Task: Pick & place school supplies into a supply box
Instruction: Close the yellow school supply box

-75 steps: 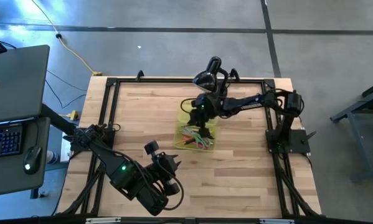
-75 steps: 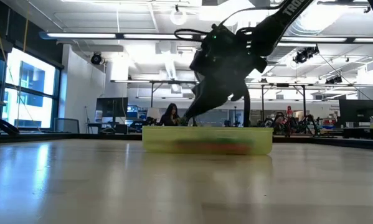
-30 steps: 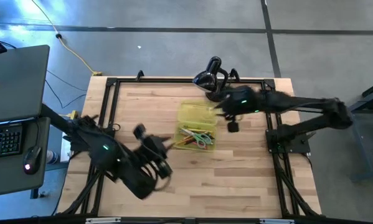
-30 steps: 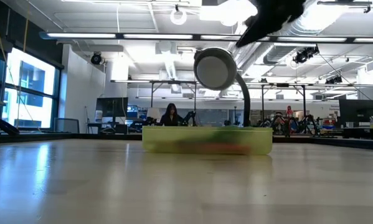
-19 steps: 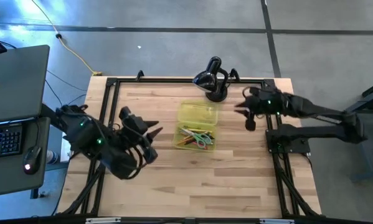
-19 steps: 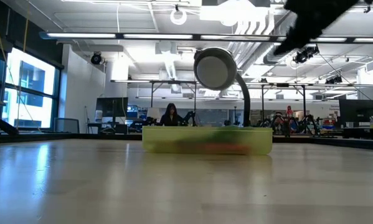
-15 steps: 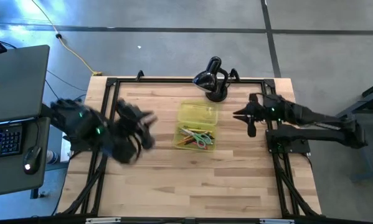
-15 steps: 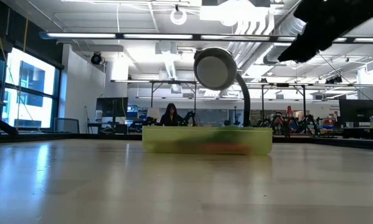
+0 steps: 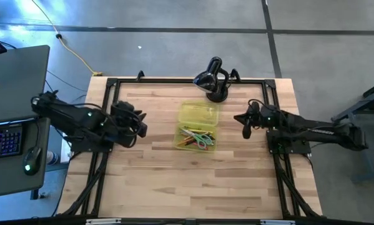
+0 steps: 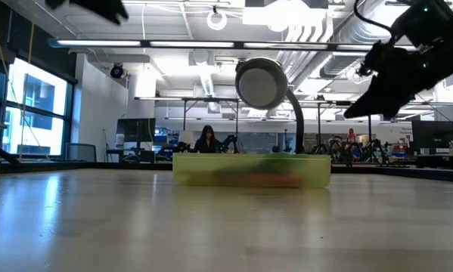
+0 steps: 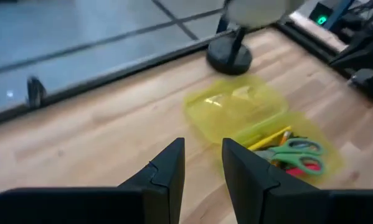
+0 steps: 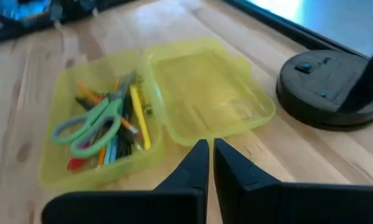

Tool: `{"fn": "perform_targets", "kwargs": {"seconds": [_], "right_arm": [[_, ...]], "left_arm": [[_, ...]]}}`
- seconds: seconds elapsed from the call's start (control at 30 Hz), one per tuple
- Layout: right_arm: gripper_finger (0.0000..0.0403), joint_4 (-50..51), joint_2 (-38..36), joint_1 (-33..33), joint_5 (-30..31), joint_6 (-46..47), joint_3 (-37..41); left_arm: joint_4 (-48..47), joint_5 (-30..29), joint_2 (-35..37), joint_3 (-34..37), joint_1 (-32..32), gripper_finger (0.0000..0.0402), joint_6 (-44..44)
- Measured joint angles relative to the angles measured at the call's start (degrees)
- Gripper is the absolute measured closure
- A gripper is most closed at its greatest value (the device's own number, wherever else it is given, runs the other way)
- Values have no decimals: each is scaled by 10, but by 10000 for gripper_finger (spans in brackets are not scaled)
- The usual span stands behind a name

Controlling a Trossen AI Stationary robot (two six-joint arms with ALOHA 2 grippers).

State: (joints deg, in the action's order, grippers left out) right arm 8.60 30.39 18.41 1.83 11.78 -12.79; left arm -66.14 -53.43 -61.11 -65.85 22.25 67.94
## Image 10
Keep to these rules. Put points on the person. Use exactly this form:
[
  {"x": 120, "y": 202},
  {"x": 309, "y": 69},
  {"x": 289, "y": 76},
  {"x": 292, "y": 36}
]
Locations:
[{"x": 206, "y": 143}]

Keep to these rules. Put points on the overhead light strip bar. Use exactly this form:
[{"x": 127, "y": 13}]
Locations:
[{"x": 226, "y": 45}]

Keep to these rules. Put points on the black computer monitor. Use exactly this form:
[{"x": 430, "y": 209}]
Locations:
[
  {"x": 135, "y": 130},
  {"x": 434, "y": 134}
]

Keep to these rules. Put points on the red background figure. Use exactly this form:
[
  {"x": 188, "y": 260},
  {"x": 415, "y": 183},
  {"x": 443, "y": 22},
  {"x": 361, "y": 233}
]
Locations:
[{"x": 351, "y": 135}]

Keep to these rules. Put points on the grey office chair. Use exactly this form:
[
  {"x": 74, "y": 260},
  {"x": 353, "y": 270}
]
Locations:
[{"x": 81, "y": 152}]

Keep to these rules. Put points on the black ceiling spotlight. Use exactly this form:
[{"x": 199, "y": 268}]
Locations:
[
  {"x": 239, "y": 65},
  {"x": 117, "y": 71}
]

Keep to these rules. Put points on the black background robot arm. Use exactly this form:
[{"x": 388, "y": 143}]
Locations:
[{"x": 230, "y": 143}]

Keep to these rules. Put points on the black gooseneck desk lamp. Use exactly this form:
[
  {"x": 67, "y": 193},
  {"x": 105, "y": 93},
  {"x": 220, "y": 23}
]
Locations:
[{"x": 262, "y": 83}]

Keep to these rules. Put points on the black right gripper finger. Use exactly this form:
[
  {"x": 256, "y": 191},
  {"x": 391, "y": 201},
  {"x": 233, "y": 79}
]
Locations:
[
  {"x": 381, "y": 98},
  {"x": 391, "y": 111}
]

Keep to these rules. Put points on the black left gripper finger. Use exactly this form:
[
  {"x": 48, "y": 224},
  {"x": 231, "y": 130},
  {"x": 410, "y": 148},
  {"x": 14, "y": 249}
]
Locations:
[{"x": 105, "y": 9}]

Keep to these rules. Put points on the yellow-green translucent supply box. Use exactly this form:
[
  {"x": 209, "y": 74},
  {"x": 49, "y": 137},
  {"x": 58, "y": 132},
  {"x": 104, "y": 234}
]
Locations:
[{"x": 196, "y": 170}]

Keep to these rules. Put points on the orange pencil red eraser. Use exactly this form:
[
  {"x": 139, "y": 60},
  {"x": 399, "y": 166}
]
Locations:
[{"x": 271, "y": 181}]

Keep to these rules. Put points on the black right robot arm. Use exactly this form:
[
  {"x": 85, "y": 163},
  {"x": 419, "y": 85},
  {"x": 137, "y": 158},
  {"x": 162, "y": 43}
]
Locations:
[{"x": 438, "y": 26}]

